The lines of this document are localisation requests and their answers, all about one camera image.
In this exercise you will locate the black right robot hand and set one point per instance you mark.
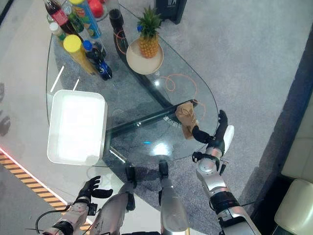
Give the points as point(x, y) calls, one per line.
point(221, 129)

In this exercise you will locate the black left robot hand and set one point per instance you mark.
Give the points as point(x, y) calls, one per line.
point(91, 188)

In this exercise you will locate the brown cloth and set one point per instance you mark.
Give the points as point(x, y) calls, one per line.
point(187, 117)

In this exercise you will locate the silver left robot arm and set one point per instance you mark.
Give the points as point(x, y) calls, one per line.
point(71, 215)

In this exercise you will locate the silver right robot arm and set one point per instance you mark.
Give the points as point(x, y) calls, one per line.
point(221, 191)

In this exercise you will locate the white rectangular basket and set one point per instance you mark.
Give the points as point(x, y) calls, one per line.
point(77, 127)

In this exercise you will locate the black yellow hazard tape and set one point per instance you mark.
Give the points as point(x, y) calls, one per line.
point(29, 181)

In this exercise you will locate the silver right robot leg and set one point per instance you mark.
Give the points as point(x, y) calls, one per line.
point(171, 203)

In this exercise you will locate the glass table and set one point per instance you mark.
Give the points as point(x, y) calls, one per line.
point(137, 102)

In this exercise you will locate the cream sofa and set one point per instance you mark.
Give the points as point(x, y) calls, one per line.
point(297, 188)

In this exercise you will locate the beige round plate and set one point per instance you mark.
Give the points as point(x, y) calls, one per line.
point(144, 60)

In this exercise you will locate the pineapple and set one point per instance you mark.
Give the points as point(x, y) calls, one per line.
point(148, 34)

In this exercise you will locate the dark cola bottle blue label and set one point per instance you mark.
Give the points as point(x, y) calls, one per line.
point(99, 60)

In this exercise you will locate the black trash bin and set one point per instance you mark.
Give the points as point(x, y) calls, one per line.
point(170, 9)

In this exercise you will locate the small bottle white cap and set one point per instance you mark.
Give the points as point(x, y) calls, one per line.
point(56, 31)

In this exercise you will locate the green soda bottle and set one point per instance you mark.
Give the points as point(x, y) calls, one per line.
point(74, 20)

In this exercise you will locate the green chip can yellow lid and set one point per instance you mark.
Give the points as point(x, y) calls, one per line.
point(85, 17)

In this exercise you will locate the cola bottle red label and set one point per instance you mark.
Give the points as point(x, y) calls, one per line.
point(61, 19)

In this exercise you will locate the red apple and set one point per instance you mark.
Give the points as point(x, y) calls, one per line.
point(96, 7)

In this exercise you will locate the black table leg frame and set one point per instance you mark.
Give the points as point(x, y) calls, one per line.
point(144, 90)

